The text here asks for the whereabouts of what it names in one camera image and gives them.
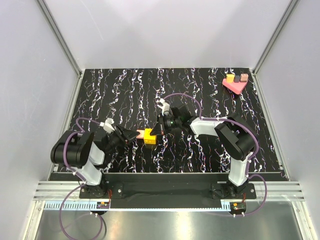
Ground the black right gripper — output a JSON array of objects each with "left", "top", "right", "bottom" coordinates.
[{"left": 150, "top": 113, "right": 182, "bottom": 136}]

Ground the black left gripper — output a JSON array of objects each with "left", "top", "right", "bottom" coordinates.
[{"left": 104, "top": 124, "right": 140, "bottom": 153}]

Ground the yellow socket block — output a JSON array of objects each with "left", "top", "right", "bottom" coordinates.
[{"left": 143, "top": 128, "right": 157, "bottom": 145}]

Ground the pink plug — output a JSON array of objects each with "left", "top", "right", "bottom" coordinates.
[{"left": 136, "top": 129, "right": 145, "bottom": 139}]

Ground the pink triangular socket base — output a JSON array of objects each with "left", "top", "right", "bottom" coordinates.
[{"left": 222, "top": 78, "right": 247, "bottom": 95}]

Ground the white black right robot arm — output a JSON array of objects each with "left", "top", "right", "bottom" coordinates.
[{"left": 150, "top": 113, "right": 259, "bottom": 199}]

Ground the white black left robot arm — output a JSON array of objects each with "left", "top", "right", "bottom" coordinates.
[{"left": 50, "top": 125, "right": 140, "bottom": 198}]

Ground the orange plug on base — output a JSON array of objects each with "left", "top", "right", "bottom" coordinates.
[{"left": 226, "top": 73, "right": 235, "bottom": 83}]

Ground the grey plug on base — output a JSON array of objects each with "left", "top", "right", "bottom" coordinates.
[{"left": 234, "top": 75, "right": 240, "bottom": 83}]

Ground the beige plug on base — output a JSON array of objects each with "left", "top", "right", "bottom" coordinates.
[{"left": 240, "top": 73, "right": 249, "bottom": 83}]

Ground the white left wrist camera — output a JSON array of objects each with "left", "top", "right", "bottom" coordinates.
[{"left": 99, "top": 118, "right": 115, "bottom": 134}]

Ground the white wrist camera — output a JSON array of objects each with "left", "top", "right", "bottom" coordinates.
[
  {"left": 99, "top": 118, "right": 115, "bottom": 134},
  {"left": 157, "top": 98, "right": 170, "bottom": 115}
]

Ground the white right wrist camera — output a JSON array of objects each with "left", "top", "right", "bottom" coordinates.
[{"left": 157, "top": 98, "right": 170, "bottom": 115}]

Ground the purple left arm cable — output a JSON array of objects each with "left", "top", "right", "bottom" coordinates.
[{"left": 58, "top": 117, "right": 109, "bottom": 238}]

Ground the aluminium frame rail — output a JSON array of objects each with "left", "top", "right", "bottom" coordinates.
[{"left": 33, "top": 181, "right": 305, "bottom": 202}]

